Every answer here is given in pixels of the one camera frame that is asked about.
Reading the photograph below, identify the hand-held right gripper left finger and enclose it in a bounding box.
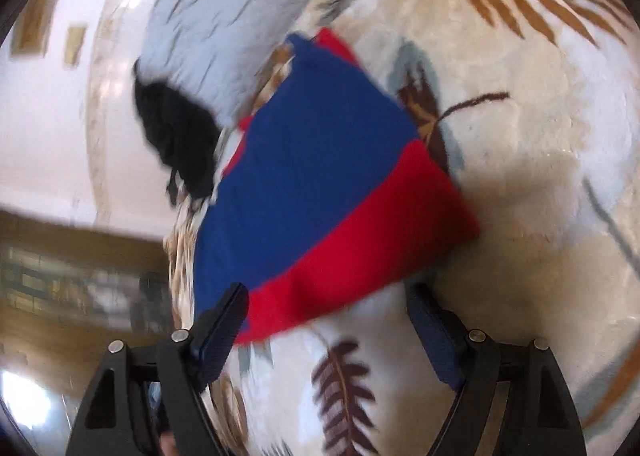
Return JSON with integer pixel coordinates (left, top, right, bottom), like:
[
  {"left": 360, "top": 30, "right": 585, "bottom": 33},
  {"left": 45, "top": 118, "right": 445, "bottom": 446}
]
[{"left": 65, "top": 282, "right": 250, "bottom": 456}]

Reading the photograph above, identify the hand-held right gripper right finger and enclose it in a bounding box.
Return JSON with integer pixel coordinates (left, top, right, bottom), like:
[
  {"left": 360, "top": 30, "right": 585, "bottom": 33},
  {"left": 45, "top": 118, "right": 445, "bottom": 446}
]
[{"left": 406, "top": 282, "right": 588, "bottom": 456}]

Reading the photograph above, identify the red and blue garment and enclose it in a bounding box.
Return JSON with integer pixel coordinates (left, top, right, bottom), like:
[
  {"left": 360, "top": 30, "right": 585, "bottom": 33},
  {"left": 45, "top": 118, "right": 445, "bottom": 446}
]
[{"left": 192, "top": 27, "right": 482, "bottom": 347}]

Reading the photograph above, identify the brown wooden furniture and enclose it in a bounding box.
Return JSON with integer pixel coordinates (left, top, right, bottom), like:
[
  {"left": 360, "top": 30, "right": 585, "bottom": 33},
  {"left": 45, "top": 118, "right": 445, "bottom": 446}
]
[{"left": 0, "top": 211, "right": 173, "bottom": 372}]

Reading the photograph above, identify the black cloth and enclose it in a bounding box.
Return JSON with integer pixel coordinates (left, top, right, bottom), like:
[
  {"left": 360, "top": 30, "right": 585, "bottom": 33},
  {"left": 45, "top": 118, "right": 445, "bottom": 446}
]
[{"left": 131, "top": 76, "right": 223, "bottom": 207}]

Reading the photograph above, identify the leaf print blanket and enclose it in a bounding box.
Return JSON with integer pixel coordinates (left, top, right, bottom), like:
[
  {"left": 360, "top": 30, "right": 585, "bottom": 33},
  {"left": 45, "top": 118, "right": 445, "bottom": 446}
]
[{"left": 162, "top": 0, "right": 640, "bottom": 456}]

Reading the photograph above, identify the grey quilted pillow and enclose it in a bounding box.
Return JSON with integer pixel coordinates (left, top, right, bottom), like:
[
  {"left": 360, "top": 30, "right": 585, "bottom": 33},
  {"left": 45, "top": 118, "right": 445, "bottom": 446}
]
[{"left": 135, "top": 0, "right": 351, "bottom": 129}]

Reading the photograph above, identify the small tan wall frame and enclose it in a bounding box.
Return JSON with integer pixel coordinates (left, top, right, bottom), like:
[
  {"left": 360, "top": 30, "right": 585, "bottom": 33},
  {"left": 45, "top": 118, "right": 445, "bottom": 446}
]
[{"left": 62, "top": 25, "right": 88, "bottom": 68}]

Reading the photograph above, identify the large tan wall frame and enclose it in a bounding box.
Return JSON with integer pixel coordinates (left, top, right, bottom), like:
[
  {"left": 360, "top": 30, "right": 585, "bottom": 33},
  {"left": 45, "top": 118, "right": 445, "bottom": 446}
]
[{"left": 10, "top": 0, "right": 63, "bottom": 57}]

